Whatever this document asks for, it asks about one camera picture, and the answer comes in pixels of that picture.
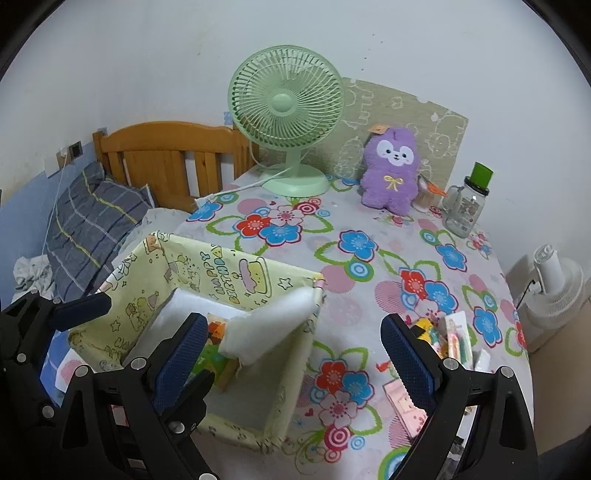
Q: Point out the floral tablecloth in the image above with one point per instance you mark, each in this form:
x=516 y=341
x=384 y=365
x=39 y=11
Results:
x=369 y=286

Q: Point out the colourful toy box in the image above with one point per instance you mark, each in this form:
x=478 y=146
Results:
x=216 y=339

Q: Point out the beige cartoon-print board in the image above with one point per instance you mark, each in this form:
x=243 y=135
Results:
x=411 y=108

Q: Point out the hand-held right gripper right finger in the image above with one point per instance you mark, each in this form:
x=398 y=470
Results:
x=408 y=364

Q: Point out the green desk fan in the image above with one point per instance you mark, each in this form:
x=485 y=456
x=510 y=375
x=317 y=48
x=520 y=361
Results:
x=286 y=104

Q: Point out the white floor fan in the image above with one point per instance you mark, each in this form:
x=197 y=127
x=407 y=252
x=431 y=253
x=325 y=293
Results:
x=556 y=295

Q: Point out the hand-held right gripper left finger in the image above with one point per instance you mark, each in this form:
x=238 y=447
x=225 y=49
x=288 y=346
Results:
x=181 y=364

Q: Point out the yellow cartoon fabric storage box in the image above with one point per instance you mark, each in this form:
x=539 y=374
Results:
x=272 y=392

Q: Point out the glass jar with green lid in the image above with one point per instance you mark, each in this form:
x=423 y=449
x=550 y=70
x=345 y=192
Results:
x=464 y=207

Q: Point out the white crumpled cloth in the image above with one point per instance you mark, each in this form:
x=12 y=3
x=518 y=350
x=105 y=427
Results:
x=32 y=274

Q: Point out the small jar with orange lid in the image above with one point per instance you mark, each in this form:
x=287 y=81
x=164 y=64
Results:
x=427 y=196

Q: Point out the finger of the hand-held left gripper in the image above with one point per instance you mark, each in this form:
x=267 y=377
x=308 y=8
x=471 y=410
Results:
x=83 y=310
x=198 y=401

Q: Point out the yellow card box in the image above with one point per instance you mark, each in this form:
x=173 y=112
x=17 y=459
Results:
x=427 y=330

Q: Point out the wooden bed headboard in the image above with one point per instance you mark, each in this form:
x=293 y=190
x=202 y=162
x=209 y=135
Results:
x=161 y=161

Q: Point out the white foam roll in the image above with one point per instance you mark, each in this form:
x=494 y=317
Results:
x=270 y=321

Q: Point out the clear plastic packet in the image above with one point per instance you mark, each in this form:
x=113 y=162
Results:
x=457 y=339

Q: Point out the grey plaid pillow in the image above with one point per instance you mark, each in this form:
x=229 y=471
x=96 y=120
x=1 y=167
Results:
x=92 y=221

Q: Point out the purple plush toy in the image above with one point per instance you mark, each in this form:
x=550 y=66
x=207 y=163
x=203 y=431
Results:
x=391 y=177

